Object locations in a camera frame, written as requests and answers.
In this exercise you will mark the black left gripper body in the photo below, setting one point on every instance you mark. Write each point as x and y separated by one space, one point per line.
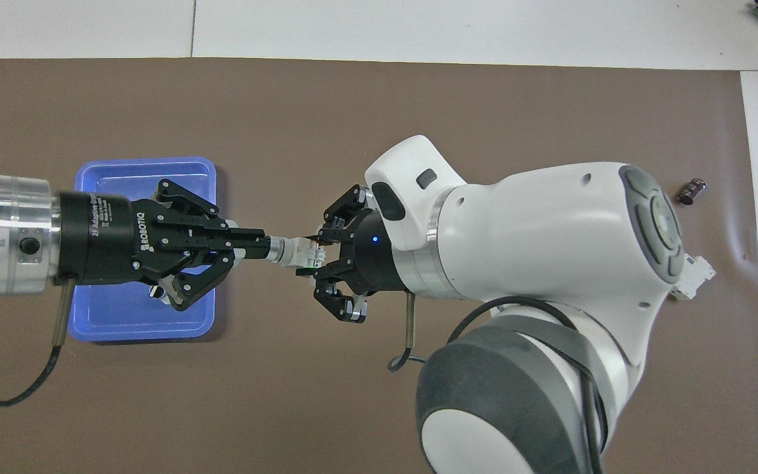
102 237

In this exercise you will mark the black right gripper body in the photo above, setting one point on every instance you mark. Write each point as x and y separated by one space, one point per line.
379 260

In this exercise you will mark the orange base rotary switch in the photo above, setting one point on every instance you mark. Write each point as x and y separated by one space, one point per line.
293 251

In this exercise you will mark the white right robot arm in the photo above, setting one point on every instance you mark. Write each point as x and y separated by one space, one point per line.
537 263

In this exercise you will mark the blue plastic tray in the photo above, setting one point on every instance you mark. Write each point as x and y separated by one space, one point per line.
122 316

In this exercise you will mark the brown table mat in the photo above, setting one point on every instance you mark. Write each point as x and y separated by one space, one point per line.
287 395

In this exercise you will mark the white circuit breaker block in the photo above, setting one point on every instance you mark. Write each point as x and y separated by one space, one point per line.
695 276

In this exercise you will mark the small black terminal block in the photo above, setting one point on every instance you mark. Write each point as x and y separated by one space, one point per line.
691 191

